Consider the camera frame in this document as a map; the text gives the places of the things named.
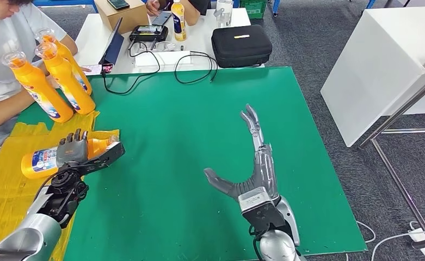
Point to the white flat box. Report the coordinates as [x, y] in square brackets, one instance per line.
[164, 59]

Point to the black smartphone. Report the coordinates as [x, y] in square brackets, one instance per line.
[118, 4]

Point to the person's right hand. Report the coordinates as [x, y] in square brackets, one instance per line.
[153, 7]

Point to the orange detergent bottle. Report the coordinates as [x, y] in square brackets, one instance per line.
[35, 164]
[68, 83]
[69, 54]
[41, 90]

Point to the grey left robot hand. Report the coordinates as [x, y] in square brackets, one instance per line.
[71, 153]

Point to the clear water jug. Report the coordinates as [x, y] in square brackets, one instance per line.
[224, 14]

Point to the white table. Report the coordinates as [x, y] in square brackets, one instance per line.
[197, 46]
[378, 54]

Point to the yellow plastic sheet stack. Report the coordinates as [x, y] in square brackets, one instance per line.
[3, 201]

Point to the clear safety glasses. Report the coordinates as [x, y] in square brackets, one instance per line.
[164, 45]

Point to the person's left hand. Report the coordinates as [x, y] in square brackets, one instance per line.
[86, 68]

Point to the brown cardboard box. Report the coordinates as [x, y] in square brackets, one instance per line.
[125, 18]

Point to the person's right forearm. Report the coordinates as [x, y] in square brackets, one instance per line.
[3, 110]

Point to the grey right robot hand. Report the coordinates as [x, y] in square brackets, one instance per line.
[264, 173]

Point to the person's left forearm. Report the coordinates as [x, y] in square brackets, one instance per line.
[192, 12]
[69, 45]

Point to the green plastic crate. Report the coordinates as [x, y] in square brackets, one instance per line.
[253, 9]

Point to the dark blue tablet case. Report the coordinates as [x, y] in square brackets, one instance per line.
[112, 47]

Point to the black zip carrying case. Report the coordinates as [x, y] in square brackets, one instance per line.
[241, 47]

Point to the black handheld screen controller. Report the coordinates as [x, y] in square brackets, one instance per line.
[148, 33]

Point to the yellow drink bottle blue label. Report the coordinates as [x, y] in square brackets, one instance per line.
[178, 26]

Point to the smartphone with colourful screen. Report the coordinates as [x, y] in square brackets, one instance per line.
[106, 68]

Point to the grey smartphone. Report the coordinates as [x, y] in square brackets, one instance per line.
[161, 18]

